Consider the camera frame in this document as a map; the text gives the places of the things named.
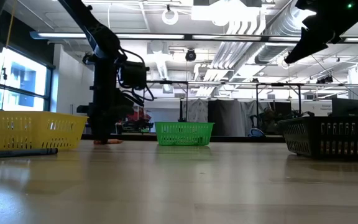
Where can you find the green plastic basket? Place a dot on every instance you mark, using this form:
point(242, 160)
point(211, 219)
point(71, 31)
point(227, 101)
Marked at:
point(183, 133)

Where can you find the blue crayon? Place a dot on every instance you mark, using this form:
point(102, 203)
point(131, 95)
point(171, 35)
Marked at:
point(17, 153)

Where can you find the orange crayon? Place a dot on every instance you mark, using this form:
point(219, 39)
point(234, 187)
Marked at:
point(118, 141)

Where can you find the person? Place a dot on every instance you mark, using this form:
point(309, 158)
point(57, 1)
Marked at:
point(269, 119)

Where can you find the white hanging cloth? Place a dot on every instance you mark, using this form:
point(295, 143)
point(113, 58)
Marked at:
point(197, 110)

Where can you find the black workstation frame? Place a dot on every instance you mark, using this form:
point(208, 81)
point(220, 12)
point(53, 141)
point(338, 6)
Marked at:
point(278, 84)
point(172, 82)

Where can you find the silver ventilation duct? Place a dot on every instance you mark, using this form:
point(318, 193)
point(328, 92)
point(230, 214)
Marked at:
point(269, 51)

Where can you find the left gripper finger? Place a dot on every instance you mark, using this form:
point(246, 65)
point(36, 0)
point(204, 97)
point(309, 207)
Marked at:
point(97, 124)
point(110, 124)

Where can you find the yellow plastic basket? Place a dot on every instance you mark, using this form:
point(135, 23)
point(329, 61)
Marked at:
point(26, 130)

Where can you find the black monitor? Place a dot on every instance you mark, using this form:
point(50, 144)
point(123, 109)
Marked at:
point(348, 105)

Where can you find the black aluminium table frame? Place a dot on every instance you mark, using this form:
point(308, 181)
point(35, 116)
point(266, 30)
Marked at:
point(228, 138)

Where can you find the dark curtain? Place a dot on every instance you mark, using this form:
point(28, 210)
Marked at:
point(225, 116)

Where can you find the black ceiling spotlight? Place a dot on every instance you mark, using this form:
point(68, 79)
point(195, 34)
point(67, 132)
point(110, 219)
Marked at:
point(190, 55)
point(86, 58)

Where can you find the black plastic basket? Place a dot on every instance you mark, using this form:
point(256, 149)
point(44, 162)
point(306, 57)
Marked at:
point(331, 137)

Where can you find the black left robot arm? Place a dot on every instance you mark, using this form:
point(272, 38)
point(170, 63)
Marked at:
point(98, 34)

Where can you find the large window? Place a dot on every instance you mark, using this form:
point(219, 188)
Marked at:
point(20, 77)

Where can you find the LED light bar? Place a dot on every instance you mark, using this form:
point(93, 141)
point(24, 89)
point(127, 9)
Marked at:
point(166, 36)

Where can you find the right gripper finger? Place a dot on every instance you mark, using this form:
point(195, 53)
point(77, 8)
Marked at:
point(306, 43)

